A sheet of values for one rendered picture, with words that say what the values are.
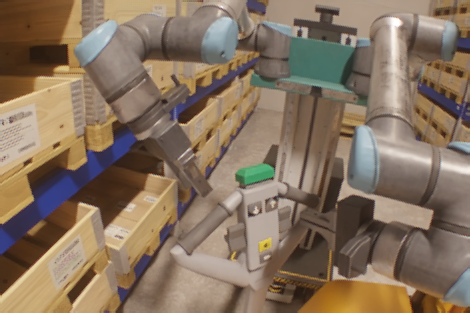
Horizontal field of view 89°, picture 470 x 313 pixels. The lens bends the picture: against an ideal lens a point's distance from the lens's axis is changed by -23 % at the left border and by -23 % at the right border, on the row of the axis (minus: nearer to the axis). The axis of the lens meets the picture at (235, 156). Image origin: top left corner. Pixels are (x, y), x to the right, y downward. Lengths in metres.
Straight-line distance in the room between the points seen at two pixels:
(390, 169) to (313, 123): 1.39
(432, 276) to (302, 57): 1.35
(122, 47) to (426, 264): 0.56
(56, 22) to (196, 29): 0.91
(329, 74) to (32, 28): 1.45
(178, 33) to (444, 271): 0.56
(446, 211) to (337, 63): 1.27
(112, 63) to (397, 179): 0.45
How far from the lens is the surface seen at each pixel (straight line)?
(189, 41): 0.54
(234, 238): 0.67
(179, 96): 0.54
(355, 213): 0.50
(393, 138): 0.42
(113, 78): 0.50
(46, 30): 1.42
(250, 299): 0.83
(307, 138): 1.80
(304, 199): 0.78
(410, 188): 0.41
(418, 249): 0.45
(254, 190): 0.65
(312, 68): 1.62
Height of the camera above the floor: 1.73
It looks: 25 degrees down
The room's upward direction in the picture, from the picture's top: 5 degrees clockwise
